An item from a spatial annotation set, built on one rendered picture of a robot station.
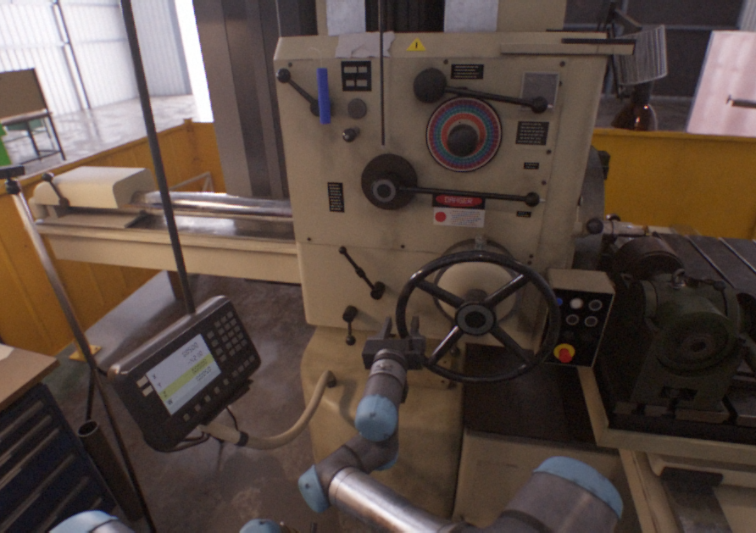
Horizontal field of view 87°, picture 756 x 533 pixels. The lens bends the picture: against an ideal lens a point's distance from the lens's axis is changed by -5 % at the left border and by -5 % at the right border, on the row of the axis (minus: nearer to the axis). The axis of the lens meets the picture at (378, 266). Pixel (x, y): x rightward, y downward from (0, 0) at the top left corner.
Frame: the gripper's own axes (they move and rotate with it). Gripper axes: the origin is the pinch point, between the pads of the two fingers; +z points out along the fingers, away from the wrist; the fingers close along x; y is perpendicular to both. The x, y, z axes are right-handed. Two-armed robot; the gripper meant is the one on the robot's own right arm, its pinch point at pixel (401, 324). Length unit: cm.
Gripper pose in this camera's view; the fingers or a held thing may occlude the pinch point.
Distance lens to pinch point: 103.7
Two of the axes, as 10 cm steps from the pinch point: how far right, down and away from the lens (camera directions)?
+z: 2.1, -4.8, 8.5
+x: -9.6, 0.6, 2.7
